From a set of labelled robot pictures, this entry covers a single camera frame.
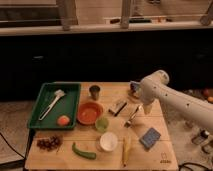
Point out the orange bowl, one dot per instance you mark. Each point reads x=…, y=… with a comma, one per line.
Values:
x=89, y=112

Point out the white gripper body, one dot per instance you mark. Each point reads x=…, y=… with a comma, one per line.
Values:
x=147, y=107

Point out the green cucumber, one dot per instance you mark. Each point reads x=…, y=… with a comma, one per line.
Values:
x=84, y=154

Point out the green plastic tray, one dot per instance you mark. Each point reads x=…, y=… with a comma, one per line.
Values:
x=67, y=105

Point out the bunch of dark grapes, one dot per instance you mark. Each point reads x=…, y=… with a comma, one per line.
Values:
x=49, y=144

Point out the white dish brush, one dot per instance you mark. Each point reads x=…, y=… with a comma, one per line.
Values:
x=58, y=95

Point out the white bowl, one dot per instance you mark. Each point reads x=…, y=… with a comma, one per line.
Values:
x=108, y=141

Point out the spice bottle with black cap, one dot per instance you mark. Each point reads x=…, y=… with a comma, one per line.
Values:
x=201, y=137

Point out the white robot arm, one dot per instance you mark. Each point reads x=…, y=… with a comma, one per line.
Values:
x=155, y=86

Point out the small green cup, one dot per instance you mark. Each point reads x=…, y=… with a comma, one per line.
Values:
x=102, y=124

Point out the black whiteboard eraser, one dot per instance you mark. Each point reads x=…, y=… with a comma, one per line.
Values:
x=116, y=108

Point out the blue sponge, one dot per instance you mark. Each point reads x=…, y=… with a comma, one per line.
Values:
x=150, y=138

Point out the orange tomato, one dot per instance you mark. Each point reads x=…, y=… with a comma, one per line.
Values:
x=63, y=120

